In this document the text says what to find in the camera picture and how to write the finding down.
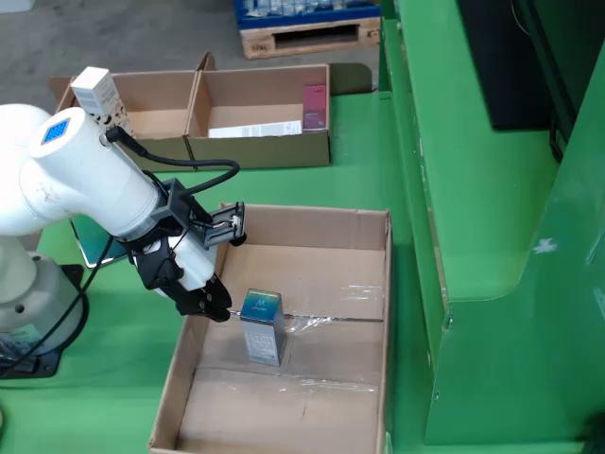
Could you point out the blue cosmetic product box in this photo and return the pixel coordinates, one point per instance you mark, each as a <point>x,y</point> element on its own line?
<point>262,331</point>

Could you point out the wooden pallet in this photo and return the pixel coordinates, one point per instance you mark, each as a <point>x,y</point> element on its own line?
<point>257,47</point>

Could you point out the flat white box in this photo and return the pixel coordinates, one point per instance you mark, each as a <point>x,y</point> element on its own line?
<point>255,129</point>

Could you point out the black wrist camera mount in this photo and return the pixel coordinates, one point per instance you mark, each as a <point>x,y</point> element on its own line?
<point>182,203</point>

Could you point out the black flat panel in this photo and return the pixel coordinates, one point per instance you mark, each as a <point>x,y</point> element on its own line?
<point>510,71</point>

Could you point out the large cardboard tray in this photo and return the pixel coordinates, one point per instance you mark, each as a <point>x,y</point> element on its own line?
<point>307,269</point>

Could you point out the small maroon box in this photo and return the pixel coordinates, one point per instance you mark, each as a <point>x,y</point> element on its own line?
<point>315,106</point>

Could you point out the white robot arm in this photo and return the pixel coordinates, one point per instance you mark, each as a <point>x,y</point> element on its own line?
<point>85,170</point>

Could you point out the divided cardboard box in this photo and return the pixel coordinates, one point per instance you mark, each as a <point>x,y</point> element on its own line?
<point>260,151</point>

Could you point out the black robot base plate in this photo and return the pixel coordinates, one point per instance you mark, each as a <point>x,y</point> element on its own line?
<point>47,366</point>

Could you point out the cow print white carton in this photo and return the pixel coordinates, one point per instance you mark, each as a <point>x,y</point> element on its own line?
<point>94,90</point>

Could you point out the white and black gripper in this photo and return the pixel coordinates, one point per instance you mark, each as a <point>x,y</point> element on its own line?
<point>194,262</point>

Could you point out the smartphone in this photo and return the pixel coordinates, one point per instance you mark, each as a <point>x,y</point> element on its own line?
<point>92,241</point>

